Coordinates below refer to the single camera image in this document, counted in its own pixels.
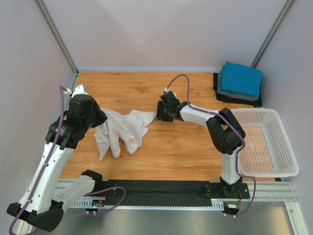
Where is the white t-shirt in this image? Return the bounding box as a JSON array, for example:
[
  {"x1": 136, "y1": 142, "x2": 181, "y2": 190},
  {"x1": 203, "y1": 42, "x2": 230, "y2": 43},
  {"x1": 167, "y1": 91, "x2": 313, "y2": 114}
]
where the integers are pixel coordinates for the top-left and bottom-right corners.
[{"x1": 94, "y1": 108, "x2": 156, "y2": 160}]

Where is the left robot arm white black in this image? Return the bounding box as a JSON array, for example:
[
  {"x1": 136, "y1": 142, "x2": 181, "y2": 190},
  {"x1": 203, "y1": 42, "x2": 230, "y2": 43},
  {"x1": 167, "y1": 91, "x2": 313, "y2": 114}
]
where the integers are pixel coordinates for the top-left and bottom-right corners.
[{"x1": 7, "y1": 92, "x2": 107, "y2": 232}]

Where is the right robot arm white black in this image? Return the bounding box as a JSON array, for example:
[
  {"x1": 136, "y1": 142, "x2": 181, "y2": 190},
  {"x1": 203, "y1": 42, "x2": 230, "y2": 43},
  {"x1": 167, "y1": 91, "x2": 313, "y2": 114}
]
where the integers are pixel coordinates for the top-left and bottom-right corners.
[{"x1": 156, "y1": 91, "x2": 246, "y2": 198}]

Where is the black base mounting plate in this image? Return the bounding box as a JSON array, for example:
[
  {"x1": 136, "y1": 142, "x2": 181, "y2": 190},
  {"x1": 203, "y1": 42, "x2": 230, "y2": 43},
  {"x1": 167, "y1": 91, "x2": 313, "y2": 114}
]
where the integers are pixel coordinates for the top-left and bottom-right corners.
[{"x1": 93, "y1": 180, "x2": 250, "y2": 207}]

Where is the folded black t-shirt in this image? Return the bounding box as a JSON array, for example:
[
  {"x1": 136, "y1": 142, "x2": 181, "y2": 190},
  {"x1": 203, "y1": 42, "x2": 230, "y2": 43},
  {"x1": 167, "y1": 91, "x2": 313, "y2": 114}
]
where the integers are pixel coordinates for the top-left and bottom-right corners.
[{"x1": 213, "y1": 73, "x2": 263, "y2": 108}]

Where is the white plastic perforated basket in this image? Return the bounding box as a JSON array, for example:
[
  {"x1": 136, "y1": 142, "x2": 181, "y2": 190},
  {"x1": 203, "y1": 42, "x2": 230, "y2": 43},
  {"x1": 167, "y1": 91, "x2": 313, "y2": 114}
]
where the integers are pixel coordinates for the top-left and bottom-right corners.
[{"x1": 232, "y1": 108, "x2": 299, "y2": 178}]

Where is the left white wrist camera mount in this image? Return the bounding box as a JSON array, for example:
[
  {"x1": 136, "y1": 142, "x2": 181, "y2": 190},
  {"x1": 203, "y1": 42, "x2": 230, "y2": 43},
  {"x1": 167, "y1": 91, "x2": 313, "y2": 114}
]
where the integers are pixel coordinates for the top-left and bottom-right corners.
[{"x1": 64, "y1": 84, "x2": 89, "y2": 98}]

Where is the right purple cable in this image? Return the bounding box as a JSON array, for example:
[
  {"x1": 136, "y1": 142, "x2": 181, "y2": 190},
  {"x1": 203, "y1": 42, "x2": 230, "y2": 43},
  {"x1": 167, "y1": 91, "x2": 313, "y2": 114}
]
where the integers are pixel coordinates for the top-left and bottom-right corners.
[{"x1": 166, "y1": 74, "x2": 257, "y2": 218}]

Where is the purple cable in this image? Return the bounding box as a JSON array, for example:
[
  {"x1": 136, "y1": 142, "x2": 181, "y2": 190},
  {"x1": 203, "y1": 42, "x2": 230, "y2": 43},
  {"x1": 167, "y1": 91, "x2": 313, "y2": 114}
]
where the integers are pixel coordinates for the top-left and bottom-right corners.
[
  {"x1": 8, "y1": 85, "x2": 127, "y2": 235},
  {"x1": 166, "y1": 74, "x2": 257, "y2": 218}
]

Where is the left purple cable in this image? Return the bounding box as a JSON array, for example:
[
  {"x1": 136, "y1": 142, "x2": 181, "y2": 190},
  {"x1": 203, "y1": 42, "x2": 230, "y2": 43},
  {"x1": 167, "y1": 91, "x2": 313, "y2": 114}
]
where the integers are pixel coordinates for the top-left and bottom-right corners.
[{"x1": 8, "y1": 85, "x2": 127, "y2": 235}]

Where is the grey slotted cable duct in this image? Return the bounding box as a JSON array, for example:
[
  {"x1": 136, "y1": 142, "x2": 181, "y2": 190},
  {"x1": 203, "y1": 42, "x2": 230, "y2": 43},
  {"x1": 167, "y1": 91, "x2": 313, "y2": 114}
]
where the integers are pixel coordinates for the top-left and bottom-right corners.
[{"x1": 70, "y1": 198, "x2": 225, "y2": 211}]

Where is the left aluminium corner post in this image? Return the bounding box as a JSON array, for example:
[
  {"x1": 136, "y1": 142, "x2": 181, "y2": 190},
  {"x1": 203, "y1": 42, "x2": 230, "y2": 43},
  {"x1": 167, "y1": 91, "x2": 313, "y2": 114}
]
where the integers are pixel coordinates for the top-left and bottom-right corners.
[{"x1": 34, "y1": 0, "x2": 79, "y2": 75}]

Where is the aluminium corner post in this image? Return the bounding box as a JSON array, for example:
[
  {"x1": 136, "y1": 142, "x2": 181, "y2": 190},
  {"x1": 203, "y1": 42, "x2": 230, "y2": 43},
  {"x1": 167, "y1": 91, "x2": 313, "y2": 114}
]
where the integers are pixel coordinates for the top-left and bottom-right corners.
[
  {"x1": 34, "y1": 0, "x2": 79, "y2": 75},
  {"x1": 250, "y1": 0, "x2": 296, "y2": 69}
]

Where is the aluminium frame rail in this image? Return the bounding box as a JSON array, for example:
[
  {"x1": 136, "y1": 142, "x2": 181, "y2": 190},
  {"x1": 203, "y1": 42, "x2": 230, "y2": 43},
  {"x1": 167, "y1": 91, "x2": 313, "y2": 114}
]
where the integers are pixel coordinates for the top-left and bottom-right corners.
[{"x1": 54, "y1": 179, "x2": 297, "y2": 202}]

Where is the right aluminium corner post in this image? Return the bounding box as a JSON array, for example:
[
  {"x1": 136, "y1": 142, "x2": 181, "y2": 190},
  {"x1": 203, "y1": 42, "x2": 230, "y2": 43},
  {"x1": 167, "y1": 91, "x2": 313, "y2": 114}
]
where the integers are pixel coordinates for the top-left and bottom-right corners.
[{"x1": 250, "y1": 0, "x2": 296, "y2": 69}]

